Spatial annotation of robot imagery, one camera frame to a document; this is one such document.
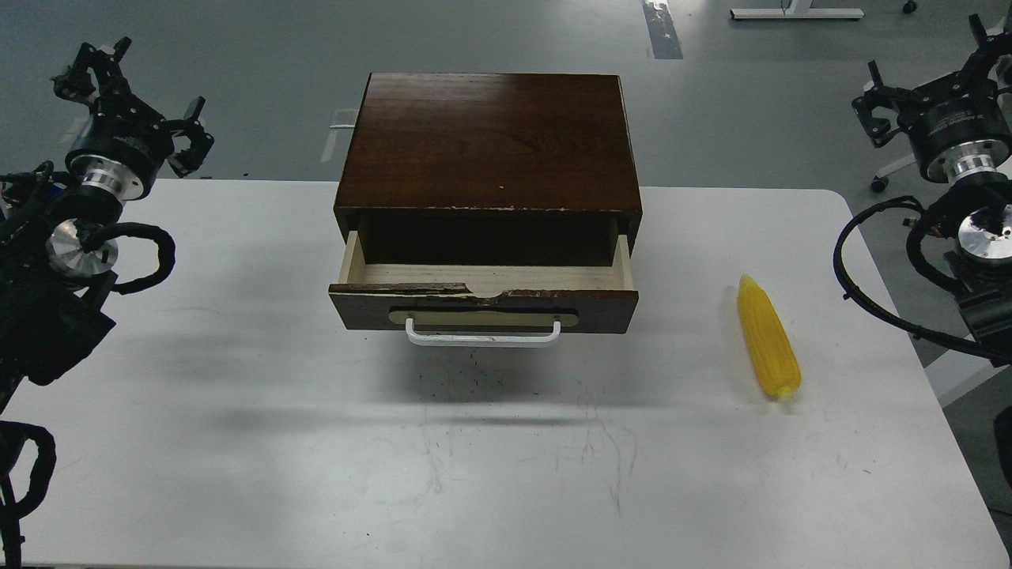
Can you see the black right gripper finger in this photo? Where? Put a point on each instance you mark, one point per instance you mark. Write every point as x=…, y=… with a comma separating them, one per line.
x=987, y=57
x=880, y=107

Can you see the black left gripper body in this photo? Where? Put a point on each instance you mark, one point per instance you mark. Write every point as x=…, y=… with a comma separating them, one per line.
x=121, y=149

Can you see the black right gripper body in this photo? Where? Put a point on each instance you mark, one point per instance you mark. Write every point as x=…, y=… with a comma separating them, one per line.
x=945, y=118

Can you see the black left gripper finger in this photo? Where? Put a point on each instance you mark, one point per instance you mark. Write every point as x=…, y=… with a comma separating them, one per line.
x=186, y=161
x=93, y=74

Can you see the yellow corn cob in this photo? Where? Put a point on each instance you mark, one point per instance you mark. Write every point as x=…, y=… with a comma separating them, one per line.
x=772, y=357

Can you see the wooden drawer with white handle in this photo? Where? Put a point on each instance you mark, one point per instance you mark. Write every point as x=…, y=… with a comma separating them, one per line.
x=485, y=305

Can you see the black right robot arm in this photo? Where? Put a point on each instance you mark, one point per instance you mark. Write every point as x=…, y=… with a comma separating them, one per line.
x=961, y=243

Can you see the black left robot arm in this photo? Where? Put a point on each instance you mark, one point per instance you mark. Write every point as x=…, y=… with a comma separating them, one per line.
x=65, y=247

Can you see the dark wooden drawer cabinet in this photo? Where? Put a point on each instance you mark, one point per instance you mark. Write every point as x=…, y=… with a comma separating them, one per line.
x=468, y=168

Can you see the white wheeled stand base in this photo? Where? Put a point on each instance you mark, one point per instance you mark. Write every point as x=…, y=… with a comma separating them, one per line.
x=880, y=179

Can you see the white table leg base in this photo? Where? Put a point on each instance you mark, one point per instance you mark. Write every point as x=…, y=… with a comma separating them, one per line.
x=796, y=11

